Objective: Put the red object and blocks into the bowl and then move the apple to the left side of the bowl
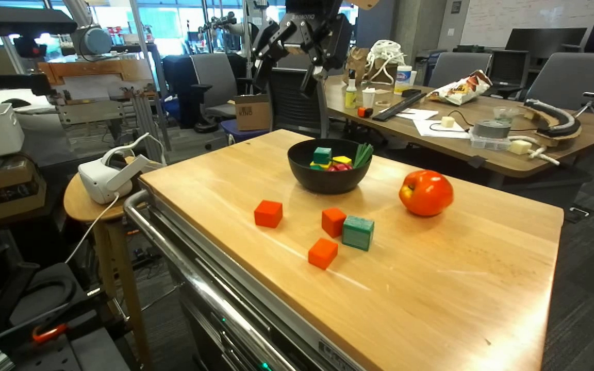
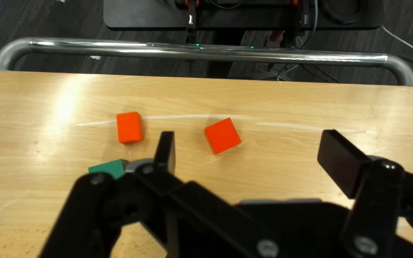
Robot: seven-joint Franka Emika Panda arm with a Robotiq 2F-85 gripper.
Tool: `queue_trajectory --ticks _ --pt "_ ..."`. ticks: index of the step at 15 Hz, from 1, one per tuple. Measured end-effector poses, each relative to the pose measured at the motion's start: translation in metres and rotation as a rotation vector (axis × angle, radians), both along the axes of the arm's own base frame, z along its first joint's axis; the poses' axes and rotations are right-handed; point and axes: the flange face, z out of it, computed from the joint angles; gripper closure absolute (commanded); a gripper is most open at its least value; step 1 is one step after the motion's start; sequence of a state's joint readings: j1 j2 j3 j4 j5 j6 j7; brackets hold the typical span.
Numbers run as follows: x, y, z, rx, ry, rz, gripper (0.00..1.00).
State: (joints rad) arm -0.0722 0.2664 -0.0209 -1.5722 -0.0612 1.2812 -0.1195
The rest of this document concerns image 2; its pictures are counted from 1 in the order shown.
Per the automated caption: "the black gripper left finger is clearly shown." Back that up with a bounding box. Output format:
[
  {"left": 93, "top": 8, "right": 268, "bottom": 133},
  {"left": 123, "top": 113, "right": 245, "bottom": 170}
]
[{"left": 38, "top": 130, "right": 289, "bottom": 258}]

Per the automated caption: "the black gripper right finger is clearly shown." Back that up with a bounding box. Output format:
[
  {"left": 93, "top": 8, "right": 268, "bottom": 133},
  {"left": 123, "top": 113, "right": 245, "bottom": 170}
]
[{"left": 317, "top": 127, "right": 413, "bottom": 258}]

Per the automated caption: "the teal wooden block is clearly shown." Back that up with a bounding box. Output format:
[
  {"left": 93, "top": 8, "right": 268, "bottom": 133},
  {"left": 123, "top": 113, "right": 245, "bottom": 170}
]
[{"left": 87, "top": 157, "right": 130, "bottom": 180}]

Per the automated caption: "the orange wooden block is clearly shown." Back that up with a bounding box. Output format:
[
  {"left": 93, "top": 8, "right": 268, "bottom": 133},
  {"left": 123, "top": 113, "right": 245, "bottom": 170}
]
[
  {"left": 202, "top": 116, "right": 243, "bottom": 156},
  {"left": 114, "top": 110, "right": 146, "bottom": 144}
]

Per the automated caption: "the metal cart handle rail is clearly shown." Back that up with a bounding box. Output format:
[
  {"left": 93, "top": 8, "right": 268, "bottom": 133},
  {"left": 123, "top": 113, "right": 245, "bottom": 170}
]
[{"left": 0, "top": 37, "right": 413, "bottom": 87}]

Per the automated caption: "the white headset cable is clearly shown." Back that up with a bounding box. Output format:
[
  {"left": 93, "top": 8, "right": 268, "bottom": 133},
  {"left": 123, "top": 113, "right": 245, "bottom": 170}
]
[{"left": 381, "top": 24, "right": 413, "bottom": 68}]

